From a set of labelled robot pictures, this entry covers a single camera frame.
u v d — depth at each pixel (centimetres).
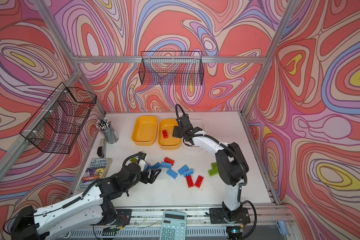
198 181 84
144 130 108
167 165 89
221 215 73
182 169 88
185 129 71
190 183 83
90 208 51
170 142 100
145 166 69
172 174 86
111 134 97
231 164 49
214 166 91
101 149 93
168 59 87
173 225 69
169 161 91
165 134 105
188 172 86
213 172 86
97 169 87
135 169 60
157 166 88
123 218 72
